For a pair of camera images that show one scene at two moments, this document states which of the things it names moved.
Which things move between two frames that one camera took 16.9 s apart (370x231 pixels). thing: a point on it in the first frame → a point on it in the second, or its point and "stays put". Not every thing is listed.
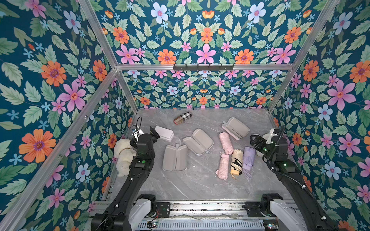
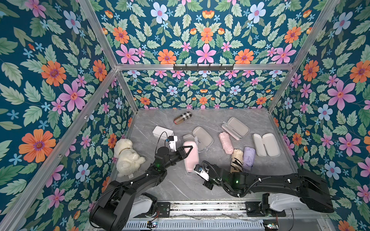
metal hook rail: x=203 y=67 stays put
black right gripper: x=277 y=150 → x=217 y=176
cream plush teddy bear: x=124 y=152 stays put
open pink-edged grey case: x=236 y=128 stays put
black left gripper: x=152 y=139 → x=183 y=155
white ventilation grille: x=204 y=225 stays put
